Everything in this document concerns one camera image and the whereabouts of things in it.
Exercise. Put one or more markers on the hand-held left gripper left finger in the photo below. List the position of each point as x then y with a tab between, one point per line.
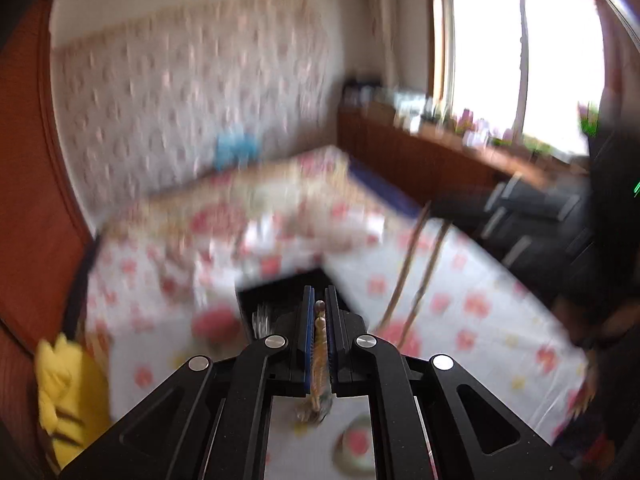
307	340

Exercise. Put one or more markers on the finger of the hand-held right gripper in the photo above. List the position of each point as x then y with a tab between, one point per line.
515	245
530	200

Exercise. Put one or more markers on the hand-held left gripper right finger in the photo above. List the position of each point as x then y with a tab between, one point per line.
331	340

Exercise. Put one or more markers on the black square box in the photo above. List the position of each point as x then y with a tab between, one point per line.
275	305

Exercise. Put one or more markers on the strawberry print cloth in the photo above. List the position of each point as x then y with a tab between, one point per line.
475	320

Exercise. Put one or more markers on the pale green jade bangle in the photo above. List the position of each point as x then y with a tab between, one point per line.
341	452

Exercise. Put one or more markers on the long wooden cabinet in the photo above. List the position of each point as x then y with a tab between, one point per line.
400	155

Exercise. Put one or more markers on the floral blanket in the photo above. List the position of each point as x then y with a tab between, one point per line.
280	195

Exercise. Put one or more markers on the dark blue bedsheet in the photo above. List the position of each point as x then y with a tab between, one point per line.
380	185

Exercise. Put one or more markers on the wooden framed window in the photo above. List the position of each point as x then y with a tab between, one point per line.
525	50

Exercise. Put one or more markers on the blue fluffy item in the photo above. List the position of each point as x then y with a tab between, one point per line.
235	150

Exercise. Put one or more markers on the patterned window curtain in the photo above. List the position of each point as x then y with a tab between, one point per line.
380	10

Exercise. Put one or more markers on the yellow plush toy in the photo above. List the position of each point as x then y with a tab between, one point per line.
65	390

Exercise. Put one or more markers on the brown wooden wardrobe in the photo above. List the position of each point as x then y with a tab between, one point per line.
30	160

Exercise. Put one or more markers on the circle patterned wall cloth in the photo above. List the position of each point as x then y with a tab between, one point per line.
175	85

